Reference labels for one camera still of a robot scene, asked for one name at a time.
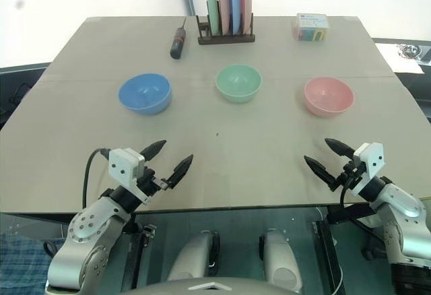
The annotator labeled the dark wooden plate rack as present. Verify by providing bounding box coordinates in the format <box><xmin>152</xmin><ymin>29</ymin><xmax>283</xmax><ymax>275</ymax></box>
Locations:
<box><xmin>196</xmin><ymin>0</ymin><xmax>256</xmax><ymax>46</ymax></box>

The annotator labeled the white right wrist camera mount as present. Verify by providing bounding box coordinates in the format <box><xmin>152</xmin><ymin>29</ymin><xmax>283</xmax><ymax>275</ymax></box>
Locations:
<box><xmin>348</xmin><ymin>142</ymin><xmax>385</xmax><ymax>197</ymax></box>

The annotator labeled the pink-red bowl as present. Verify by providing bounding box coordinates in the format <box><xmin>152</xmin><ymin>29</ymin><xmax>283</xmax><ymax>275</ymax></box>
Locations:
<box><xmin>303</xmin><ymin>77</ymin><xmax>355</xmax><ymax>119</ymax></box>

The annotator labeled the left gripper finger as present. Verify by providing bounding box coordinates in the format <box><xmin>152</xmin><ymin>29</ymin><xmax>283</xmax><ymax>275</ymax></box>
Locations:
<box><xmin>140</xmin><ymin>139</ymin><xmax>168</xmax><ymax>162</ymax></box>
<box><xmin>167</xmin><ymin>154</ymin><xmax>195</xmax><ymax>190</ymax></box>

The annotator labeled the silver robot leg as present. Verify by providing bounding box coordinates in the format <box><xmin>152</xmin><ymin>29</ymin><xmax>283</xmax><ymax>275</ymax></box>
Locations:
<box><xmin>167</xmin><ymin>230</ymin><xmax>221</xmax><ymax>281</ymax></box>
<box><xmin>258</xmin><ymin>229</ymin><xmax>302</xmax><ymax>292</ymax></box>

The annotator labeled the silver left robot leg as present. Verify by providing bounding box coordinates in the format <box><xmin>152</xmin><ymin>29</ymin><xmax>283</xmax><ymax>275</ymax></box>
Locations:
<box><xmin>167</xmin><ymin>230</ymin><xmax>221</xmax><ymax>281</ymax></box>

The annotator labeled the green bowl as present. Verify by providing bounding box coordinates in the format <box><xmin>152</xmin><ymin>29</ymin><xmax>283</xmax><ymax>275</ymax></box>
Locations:
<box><xmin>215</xmin><ymin>64</ymin><xmax>263</xmax><ymax>104</ymax></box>

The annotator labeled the white paper sheet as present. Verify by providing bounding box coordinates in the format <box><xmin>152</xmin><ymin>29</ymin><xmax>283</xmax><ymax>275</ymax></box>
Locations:
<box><xmin>374</xmin><ymin>42</ymin><xmax>426</xmax><ymax>75</ymax></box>

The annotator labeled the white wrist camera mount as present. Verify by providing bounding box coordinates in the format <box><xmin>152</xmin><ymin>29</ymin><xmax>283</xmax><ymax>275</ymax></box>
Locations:
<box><xmin>348</xmin><ymin>142</ymin><xmax>385</xmax><ymax>197</ymax></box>
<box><xmin>108</xmin><ymin>147</ymin><xmax>152</xmax><ymax>205</ymax></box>

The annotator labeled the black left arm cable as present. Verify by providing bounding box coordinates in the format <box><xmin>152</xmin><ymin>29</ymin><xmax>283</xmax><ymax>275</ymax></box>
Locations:
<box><xmin>82</xmin><ymin>148</ymin><xmax>111</xmax><ymax>210</ymax></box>

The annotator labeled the grey robot torso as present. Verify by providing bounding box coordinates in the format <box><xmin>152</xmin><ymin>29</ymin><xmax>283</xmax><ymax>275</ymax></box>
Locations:
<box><xmin>117</xmin><ymin>276</ymin><xmax>304</xmax><ymax>295</ymax></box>

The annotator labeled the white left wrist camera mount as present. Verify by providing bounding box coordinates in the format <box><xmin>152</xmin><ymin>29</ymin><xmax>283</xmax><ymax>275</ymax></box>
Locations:
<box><xmin>108</xmin><ymin>147</ymin><xmax>152</xmax><ymax>205</ymax></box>

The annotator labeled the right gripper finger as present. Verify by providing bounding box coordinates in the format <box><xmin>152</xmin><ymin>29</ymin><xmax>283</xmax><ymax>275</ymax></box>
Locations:
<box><xmin>325</xmin><ymin>137</ymin><xmax>356</xmax><ymax>158</ymax></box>
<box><xmin>303</xmin><ymin>155</ymin><xmax>338</xmax><ymax>192</ymax></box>

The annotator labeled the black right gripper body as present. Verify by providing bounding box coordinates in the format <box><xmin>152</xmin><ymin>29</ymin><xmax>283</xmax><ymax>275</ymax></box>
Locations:
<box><xmin>335</xmin><ymin>158</ymin><xmax>367</xmax><ymax>191</ymax></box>

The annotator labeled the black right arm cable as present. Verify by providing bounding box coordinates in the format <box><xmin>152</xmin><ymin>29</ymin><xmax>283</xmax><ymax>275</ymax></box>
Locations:
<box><xmin>339</xmin><ymin>170</ymin><xmax>388</xmax><ymax>242</ymax></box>

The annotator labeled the tangled wire bundle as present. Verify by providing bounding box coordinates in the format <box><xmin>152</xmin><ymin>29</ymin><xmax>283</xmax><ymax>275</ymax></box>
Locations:
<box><xmin>396</xmin><ymin>43</ymin><xmax>422</xmax><ymax>60</ymax></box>

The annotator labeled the green plate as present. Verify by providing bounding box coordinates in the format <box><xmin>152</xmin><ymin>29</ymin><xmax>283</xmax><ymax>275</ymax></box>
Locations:
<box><xmin>204</xmin><ymin>0</ymin><xmax>220</xmax><ymax>36</ymax></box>

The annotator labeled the black screwdriver with orange ring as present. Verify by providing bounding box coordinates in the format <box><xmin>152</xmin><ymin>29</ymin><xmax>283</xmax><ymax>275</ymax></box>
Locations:
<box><xmin>170</xmin><ymin>15</ymin><xmax>189</xmax><ymax>61</ymax></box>

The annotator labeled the blue plate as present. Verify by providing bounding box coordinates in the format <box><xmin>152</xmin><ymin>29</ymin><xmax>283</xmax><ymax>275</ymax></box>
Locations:
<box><xmin>227</xmin><ymin>0</ymin><xmax>243</xmax><ymax>35</ymax></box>

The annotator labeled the blue bowl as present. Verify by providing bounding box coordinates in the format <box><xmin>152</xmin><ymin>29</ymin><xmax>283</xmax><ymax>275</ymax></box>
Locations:
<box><xmin>118</xmin><ymin>73</ymin><xmax>173</xmax><ymax>116</ymax></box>

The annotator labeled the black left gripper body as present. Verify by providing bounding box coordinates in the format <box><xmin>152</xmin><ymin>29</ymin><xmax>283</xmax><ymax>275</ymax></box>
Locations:
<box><xmin>136</xmin><ymin>165</ymin><xmax>171</xmax><ymax>199</ymax></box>

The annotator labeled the dark side bench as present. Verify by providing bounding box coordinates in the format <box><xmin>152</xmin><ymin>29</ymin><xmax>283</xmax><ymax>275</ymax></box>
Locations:
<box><xmin>0</xmin><ymin>62</ymin><xmax>52</xmax><ymax>125</ymax></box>

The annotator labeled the light pink plate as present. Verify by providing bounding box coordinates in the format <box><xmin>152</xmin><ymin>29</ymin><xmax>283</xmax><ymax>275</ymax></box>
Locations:
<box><xmin>216</xmin><ymin>0</ymin><xmax>232</xmax><ymax>35</ymax></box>

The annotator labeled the clear box of coloured items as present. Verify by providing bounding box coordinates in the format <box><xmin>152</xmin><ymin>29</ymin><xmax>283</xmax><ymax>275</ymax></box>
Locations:
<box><xmin>292</xmin><ymin>13</ymin><xmax>330</xmax><ymax>42</ymax></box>

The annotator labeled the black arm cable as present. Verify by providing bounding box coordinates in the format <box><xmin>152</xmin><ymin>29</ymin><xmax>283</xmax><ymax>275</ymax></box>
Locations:
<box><xmin>82</xmin><ymin>148</ymin><xmax>111</xmax><ymax>210</ymax></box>
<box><xmin>339</xmin><ymin>170</ymin><xmax>388</xmax><ymax>242</ymax></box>

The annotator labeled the black table frame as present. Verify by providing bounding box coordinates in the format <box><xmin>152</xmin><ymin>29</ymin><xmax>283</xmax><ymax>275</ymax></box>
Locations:
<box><xmin>311</xmin><ymin>203</ymin><xmax>375</xmax><ymax>295</ymax></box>

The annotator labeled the blue checked cloth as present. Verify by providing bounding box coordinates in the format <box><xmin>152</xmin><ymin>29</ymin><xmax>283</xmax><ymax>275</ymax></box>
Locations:
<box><xmin>0</xmin><ymin>230</ymin><xmax>51</xmax><ymax>295</ymax></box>

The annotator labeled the silver right robot leg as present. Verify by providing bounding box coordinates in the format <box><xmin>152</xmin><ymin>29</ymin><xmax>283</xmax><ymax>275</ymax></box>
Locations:
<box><xmin>258</xmin><ymin>229</ymin><xmax>302</xmax><ymax>292</ymax></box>

